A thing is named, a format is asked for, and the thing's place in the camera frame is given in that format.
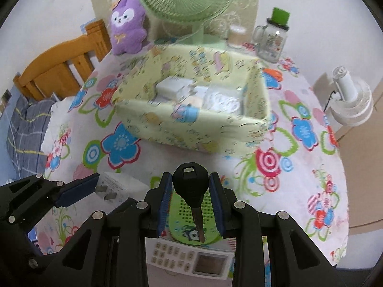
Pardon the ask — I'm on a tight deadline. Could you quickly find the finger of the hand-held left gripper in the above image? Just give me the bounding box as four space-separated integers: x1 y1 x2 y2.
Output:
0 173 101 225
0 221 62 287

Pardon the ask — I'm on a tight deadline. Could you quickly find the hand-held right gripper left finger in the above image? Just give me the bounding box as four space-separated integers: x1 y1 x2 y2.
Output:
39 172 173 287

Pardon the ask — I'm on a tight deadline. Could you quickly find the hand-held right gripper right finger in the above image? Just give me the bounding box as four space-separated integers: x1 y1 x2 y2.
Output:
209 172 338 287

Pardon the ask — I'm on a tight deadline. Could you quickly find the green round perforated device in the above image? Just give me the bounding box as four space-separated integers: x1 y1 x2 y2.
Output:
166 191 222 246

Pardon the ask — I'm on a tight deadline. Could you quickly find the black key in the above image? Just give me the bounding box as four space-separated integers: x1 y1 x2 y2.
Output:
172 162 208 244

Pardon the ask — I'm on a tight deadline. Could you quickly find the white charger plug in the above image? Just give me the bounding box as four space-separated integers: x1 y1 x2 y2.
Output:
95 172 138 207

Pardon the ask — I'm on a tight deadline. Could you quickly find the white remote with screen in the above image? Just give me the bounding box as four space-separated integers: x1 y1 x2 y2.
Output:
146 236 237 280

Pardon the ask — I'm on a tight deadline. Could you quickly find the yellow printed storage box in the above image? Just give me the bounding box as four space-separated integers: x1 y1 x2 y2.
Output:
112 44 271 159

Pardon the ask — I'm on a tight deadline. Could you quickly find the grey plaid blanket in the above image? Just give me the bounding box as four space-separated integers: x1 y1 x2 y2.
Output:
0 96 56 183

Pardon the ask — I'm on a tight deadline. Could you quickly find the floral tablecloth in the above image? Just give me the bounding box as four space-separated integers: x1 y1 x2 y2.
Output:
36 36 350 287

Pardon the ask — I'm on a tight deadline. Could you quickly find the white embossed item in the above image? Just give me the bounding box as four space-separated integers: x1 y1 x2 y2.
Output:
205 89 243 116

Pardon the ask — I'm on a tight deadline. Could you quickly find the white adapter block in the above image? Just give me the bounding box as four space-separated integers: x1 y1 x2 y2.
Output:
156 79 192 100

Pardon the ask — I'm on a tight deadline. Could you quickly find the wooden bed headboard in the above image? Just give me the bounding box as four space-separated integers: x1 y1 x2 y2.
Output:
12 19 113 100

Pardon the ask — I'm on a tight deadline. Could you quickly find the beige door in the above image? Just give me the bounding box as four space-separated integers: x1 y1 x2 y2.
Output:
313 78 383 270

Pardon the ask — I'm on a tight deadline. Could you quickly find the purple plush toy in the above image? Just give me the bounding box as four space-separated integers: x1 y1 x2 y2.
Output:
109 0 148 56

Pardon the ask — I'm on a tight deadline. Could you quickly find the clear cotton swab container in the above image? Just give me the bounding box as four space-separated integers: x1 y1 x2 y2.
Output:
226 24 247 50

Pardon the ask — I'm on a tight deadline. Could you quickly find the glass mug jar green lid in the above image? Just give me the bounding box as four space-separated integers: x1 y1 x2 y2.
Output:
253 7 291 63

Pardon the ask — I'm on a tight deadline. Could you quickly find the white standing fan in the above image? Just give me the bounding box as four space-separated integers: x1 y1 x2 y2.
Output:
325 66 374 127

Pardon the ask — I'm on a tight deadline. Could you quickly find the black fan power cable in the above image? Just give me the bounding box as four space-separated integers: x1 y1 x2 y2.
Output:
323 91 337 114

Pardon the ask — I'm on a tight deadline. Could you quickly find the green printed wall sheet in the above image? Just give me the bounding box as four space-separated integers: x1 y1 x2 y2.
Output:
90 0 264 41

